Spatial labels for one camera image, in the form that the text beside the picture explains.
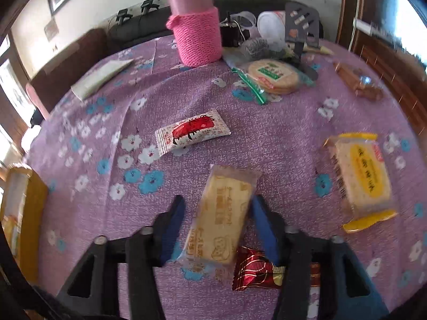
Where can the pink knit-sleeved bottle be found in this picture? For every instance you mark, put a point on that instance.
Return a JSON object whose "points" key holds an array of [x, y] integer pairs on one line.
{"points": [[196, 30]]}

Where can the black sofa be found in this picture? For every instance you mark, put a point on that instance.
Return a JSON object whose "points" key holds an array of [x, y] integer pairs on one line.
{"points": [[146, 28]]}

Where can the pink chair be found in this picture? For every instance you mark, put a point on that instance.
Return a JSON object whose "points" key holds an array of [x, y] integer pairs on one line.
{"points": [[36, 101]]}

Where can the pale biscuit packet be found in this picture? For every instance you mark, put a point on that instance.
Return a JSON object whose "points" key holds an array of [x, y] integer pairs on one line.
{"points": [[220, 213]]}

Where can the round crackers packet green label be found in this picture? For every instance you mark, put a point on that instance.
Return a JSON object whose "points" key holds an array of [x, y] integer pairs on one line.
{"points": [[273, 75]]}

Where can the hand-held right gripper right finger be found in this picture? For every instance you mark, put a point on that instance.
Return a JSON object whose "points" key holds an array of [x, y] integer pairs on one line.
{"points": [[265, 231]]}

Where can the white packet red print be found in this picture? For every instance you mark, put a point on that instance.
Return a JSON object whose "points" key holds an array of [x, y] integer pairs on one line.
{"points": [[191, 132]]}

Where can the yellow box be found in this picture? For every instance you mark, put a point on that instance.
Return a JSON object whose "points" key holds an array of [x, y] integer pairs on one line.
{"points": [[33, 213]]}

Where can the clear plastic cup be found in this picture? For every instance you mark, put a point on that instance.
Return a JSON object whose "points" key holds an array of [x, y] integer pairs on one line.
{"points": [[243, 20]]}

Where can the small black device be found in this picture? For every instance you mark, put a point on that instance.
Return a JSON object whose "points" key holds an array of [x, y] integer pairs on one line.
{"points": [[233, 35]]}

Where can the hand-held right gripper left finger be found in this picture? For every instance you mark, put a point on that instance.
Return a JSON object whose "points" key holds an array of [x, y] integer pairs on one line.
{"points": [[173, 226]]}

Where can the cracker packet yellow ends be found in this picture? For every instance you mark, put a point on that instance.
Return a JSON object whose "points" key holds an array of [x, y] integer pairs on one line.
{"points": [[362, 176]]}

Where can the small wall sticker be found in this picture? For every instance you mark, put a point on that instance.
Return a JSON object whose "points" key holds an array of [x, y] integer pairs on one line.
{"points": [[51, 29]]}

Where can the window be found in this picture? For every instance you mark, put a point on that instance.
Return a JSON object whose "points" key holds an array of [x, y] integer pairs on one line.
{"points": [[405, 10]]}

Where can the purple floral tablecloth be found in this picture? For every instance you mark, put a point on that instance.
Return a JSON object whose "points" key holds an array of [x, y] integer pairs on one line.
{"points": [[166, 100]]}

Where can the clear bag dark contents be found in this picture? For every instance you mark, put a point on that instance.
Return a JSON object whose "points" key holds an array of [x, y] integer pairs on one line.
{"points": [[263, 48]]}

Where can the wooden cabinet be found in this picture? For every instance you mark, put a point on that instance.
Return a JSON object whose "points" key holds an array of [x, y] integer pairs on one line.
{"points": [[397, 86]]}

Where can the white cup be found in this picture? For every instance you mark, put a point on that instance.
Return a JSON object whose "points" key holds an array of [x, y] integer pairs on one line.
{"points": [[272, 25]]}

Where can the black clip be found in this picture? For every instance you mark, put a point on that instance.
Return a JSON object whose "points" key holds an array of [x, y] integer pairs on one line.
{"points": [[122, 16], [148, 6]]}

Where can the white paper envelope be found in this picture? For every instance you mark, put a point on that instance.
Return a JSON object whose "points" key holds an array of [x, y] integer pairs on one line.
{"points": [[100, 76]]}

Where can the dark red gold foil packet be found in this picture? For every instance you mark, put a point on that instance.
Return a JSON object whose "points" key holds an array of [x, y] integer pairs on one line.
{"points": [[257, 268]]}

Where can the dark brown wooden furniture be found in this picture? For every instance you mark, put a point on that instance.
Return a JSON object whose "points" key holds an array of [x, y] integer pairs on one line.
{"points": [[66, 63]]}

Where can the brown wafer packet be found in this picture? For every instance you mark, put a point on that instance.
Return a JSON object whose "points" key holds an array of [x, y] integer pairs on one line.
{"points": [[358, 81]]}

